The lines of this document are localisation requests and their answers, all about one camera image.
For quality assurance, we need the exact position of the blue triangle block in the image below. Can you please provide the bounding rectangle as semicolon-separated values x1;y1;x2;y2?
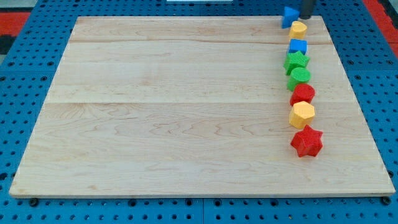
281;6;300;29

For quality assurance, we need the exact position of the yellow hexagon block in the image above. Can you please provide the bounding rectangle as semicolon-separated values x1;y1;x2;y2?
289;101;315;129

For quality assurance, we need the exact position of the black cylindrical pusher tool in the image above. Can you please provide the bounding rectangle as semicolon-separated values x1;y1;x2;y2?
299;0;317;20

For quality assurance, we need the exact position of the yellow half-round block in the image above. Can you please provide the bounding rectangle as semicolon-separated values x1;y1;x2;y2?
289;21;308;40

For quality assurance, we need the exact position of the red star block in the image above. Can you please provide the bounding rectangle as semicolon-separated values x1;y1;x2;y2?
290;125;323;157

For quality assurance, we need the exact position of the red cylinder block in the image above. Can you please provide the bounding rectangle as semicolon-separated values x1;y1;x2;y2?
289;83;316;106

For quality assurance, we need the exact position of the green star block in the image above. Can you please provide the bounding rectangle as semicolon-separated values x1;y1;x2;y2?
283;51;310;75

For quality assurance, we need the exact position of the blue cube block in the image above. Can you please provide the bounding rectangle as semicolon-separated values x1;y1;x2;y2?
287;39;307;55

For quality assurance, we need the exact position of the green cylinder block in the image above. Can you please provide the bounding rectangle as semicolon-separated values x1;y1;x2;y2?
287;67;311;91

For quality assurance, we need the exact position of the light wooden board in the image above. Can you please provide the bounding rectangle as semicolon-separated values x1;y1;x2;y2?
9;16;395;198

